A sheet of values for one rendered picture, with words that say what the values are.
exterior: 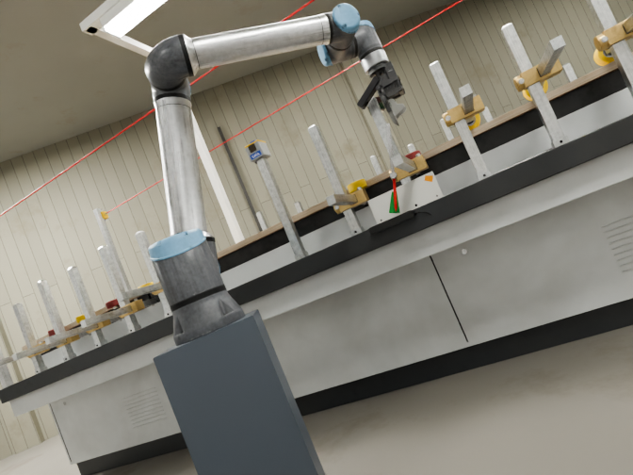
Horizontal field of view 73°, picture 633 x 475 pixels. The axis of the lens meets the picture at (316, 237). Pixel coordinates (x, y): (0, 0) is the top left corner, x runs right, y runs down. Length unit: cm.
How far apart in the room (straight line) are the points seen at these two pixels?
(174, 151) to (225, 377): 70
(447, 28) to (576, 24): 194
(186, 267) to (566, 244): 136
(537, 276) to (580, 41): 622
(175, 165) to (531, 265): 134
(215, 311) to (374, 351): 103
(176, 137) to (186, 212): 24
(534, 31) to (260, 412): 697
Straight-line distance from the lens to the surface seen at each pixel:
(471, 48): 694
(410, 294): 187
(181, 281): 112
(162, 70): 139
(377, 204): 162
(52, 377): 281
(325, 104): 601
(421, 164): 160
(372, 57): 160
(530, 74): 164
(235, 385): 107
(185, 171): 137
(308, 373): 212
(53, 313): 272
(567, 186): 163
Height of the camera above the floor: 65
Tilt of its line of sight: 3 degrees up
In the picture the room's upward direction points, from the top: 23 degrees counter-clockwise
